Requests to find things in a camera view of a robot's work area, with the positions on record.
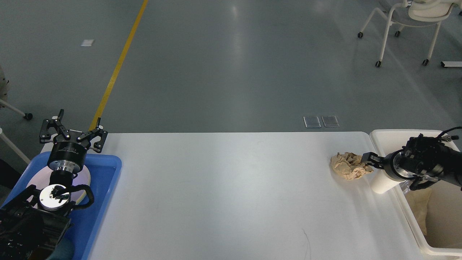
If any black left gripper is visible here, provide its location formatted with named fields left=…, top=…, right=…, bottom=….
left=39, top=109, right=108, bottom=172

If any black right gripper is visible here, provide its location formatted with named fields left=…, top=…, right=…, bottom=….
left=361, top=150, right=415, bottom=181

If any brown paper ball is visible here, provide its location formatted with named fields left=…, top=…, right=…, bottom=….
left=330, top=152, right=374, bottom=181

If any white paper cup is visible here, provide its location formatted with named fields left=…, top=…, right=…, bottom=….
left=370, top=169, right=404, bottom=194

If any pink plate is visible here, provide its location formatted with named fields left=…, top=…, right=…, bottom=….
left=26, top=166, right=91, bottom=201

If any brown paper bag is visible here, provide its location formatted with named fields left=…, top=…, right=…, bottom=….
left=405, top=188, right=432, bottom=235

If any silver foil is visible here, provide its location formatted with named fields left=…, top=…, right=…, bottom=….
left=399, top=180, right=413, bottom=194

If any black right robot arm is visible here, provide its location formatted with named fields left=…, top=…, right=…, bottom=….
left=361, top=126, right=462, bottom=191

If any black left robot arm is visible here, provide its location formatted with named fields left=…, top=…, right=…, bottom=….
left=1, top=110, right=108, bottom=260

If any blue plastic tray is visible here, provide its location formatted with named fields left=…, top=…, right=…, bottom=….
left=0, top=151, right=122, bottom=260

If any chair leg with caster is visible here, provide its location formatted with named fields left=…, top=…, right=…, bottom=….
left=0, top=98, right=33, bottom=121

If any right clear floor plate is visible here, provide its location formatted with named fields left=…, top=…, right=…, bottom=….
left=321, top=116, right=340, bottom=128

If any clear floor plate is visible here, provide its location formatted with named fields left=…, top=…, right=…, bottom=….
left=303, top=116, right=322, bottom=129
left=321, top=116, right=340, bottom=128

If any left clear floor plate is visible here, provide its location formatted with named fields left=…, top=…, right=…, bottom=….
left=303, top=116, right=322, bottom=129

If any beige plastic bin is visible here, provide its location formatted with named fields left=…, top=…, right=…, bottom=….
left=370, top=129, right=462, bottom=260

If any dark teal mug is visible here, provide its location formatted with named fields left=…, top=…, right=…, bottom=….
left=46, top=238, right=75, bottom=260

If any white rolling chair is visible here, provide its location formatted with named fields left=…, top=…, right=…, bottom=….
left=357, top=0, right=461, bottom=68

